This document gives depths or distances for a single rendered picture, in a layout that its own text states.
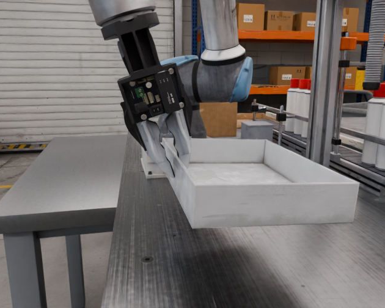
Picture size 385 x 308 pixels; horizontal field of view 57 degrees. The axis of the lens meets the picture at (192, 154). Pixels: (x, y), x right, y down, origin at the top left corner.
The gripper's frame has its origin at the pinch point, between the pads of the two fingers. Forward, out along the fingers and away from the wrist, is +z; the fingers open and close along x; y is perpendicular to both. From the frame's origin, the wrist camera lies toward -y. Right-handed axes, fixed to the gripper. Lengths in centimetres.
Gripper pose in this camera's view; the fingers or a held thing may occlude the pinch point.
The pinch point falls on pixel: (175, 165)
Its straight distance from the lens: 51.1
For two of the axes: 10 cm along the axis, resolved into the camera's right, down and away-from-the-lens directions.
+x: 9.4, -3.2, 0.8
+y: 1.6, 2.4, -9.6
